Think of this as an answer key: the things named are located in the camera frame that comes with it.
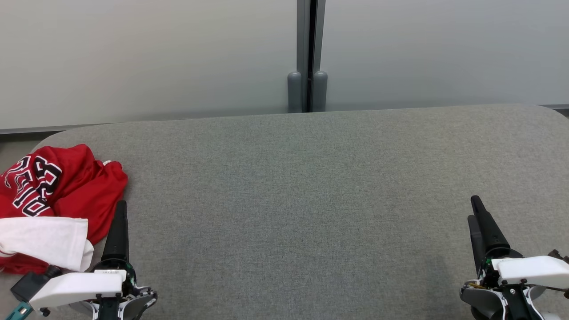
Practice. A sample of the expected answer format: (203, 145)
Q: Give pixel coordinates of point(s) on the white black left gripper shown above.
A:
(80, 286)

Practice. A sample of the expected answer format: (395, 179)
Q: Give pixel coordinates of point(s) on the red basketball jersey with lettering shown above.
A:
(89, 191)

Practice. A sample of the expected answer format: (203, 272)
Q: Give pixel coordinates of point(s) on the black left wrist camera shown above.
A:
(31, 282)

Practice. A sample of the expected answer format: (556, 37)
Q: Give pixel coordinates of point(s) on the grey partition frame post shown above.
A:
(304, 35)

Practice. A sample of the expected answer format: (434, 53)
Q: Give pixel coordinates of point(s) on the red shorts with white stripe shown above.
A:
(44, 240)

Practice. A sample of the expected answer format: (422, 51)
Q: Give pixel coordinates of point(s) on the grey cylindrical bumper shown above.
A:
(320, 91)
(294, 91)

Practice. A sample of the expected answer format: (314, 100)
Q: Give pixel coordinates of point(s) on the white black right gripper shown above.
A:
(529, 271)

